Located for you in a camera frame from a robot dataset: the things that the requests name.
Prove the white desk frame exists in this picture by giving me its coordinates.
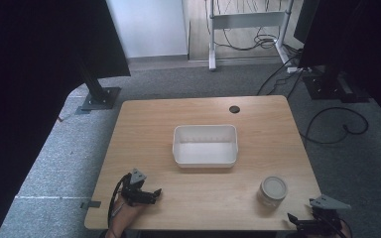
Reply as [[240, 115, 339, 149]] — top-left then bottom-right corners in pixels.
[[207, 0, 296, 72]]

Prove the white power strip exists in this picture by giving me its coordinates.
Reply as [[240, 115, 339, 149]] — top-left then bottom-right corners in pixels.
[[286, 66, 313, 74]]

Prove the person's right hand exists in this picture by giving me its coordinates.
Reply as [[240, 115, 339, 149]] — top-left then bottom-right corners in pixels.
[[337, 219, 354, 238]]

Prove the looped black floor cable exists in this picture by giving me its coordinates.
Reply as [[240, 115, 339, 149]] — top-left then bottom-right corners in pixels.
[[299, 105, 370, 146]]

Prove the bundle of black cables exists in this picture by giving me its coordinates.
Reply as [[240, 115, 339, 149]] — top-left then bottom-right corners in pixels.
[[211, 0, 304, 56]]

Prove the long black floor cable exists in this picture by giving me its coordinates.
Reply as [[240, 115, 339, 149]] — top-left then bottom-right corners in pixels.
[[255, 54, 304, 100]]

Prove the black metal stand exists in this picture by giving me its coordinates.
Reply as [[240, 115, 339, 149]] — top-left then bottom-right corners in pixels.
[[302, 63, 371, 104], [74, 56, 122, 116]]

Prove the black curtain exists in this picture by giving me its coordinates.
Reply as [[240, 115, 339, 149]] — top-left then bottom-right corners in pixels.
[[298, 0, 381, 131], [0, 0, 132, 238]]

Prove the grey table edge bracket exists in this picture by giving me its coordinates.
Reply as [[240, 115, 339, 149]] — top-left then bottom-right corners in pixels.
[[79, 199, 102, 210]]

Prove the white plastic bin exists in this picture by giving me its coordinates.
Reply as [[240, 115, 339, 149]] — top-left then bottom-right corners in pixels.
[[172, 124, 239, 169]]

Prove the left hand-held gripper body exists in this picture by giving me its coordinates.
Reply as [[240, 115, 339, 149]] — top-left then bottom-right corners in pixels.
[[120, 168, 154, 208]]

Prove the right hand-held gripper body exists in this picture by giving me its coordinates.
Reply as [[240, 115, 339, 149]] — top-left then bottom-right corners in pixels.
[[309, 193, 352, 238]]

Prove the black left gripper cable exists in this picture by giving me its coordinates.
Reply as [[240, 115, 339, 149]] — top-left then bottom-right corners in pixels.
[[107, 173, 132, 230]]

